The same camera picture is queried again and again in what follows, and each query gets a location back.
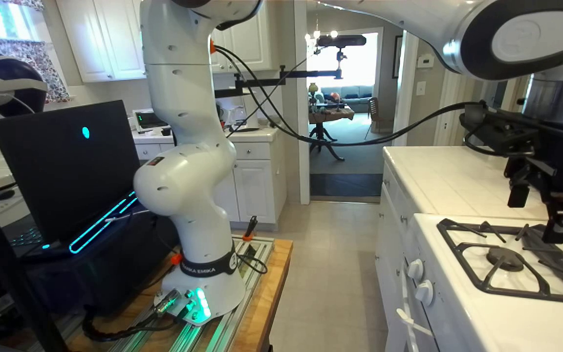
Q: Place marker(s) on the white stove knob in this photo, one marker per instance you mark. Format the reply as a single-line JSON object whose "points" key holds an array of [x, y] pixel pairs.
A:
{"points": [[414, 270], [424, 294]]}

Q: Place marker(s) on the white gas stove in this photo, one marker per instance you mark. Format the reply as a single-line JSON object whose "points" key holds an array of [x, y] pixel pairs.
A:
{"points": [[489, 325]]}

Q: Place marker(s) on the white base cabinets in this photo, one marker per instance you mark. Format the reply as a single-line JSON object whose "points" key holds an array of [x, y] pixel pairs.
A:
{"points": [[254, 188]]}

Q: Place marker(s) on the VR headset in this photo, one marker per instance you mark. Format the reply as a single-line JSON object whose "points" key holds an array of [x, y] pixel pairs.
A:
{"points": [[8, 88]]}

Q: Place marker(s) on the dark round burner cap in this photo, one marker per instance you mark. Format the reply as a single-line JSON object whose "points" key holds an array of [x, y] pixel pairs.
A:
{"points": [[504, 258]]}

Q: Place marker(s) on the white upper cabinets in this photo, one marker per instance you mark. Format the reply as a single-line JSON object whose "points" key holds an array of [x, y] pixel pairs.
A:
{"points": [[105, 39]]}

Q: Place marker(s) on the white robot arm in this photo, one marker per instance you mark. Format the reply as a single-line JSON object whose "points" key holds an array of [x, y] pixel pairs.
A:
{"points": [[184, 98]]}

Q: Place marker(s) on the small countertop device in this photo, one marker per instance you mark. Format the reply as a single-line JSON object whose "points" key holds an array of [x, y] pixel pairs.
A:
{"points": [[147, 119]]}

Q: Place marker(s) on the white wall switch plate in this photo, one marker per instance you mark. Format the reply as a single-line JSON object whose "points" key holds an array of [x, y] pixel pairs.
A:
{"points": [[426, 61]]}

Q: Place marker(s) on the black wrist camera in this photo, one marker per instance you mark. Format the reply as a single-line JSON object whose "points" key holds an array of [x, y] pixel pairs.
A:
{"points": [[496, 133]]}

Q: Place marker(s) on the teal sofa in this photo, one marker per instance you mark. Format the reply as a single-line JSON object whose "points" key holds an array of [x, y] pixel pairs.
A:
{"points": [[358, 98]]}

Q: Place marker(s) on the black camera stand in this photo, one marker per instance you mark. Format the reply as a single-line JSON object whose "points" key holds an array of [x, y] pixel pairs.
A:
{"points": [[262, 80], [8, 280]]}

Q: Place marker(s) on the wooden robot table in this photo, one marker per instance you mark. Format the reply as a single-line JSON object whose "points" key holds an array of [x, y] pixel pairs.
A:
{"points": [[274, 286]]}

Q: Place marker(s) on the metal robot mounting plate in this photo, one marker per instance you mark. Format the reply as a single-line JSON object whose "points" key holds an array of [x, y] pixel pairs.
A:
{"points": [[219, 335]]}

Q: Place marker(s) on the bright kitchen window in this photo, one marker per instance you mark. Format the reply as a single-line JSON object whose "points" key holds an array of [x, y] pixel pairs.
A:
{"points": [[0, 20]]}

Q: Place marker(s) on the dark pedestal side table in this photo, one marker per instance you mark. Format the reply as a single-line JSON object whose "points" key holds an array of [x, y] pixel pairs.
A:
{"points": [[322, 114]]}

